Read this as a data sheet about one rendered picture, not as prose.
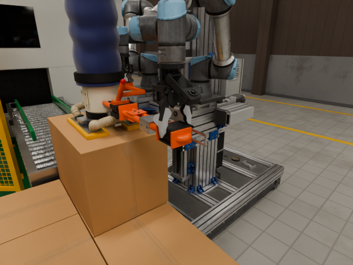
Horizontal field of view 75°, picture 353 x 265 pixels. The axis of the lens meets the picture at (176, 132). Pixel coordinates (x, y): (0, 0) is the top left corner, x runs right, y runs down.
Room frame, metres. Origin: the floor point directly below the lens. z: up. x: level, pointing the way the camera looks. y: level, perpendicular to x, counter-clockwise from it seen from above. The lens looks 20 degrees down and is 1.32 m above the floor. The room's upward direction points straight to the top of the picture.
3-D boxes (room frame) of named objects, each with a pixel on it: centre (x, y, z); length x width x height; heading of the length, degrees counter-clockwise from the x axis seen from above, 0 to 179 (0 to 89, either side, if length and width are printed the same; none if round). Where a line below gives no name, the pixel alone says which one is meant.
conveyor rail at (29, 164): (2.15, 1.58, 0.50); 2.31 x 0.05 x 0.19; 38
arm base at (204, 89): (1.39, -0.14, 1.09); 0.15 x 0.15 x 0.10
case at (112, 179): (1.14, 0.38, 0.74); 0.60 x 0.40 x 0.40; 38
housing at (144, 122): (0.76, 0.09, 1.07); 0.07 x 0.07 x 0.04; 37
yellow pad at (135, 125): (1.19, 0.29, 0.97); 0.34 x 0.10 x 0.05; 37
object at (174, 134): (0.65, 0.01, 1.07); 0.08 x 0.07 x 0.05; 37
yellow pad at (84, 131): (1.07, 0.44, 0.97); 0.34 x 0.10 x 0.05; 37
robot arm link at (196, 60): (1.38, -0.15, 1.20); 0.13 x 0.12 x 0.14; 67
